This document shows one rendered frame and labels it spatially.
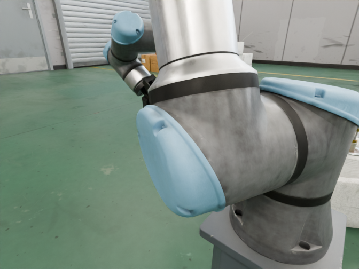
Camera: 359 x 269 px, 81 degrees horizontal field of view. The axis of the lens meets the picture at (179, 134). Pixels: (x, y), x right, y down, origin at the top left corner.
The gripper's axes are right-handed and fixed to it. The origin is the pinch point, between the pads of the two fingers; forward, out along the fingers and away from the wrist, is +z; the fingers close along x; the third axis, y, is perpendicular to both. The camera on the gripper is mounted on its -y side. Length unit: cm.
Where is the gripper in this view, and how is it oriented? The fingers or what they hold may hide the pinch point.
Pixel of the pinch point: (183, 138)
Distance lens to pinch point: 64.9
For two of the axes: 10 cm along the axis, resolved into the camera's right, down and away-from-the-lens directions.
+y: 3.7, -3.4, -8.7
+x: 6.7, -5.5, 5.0
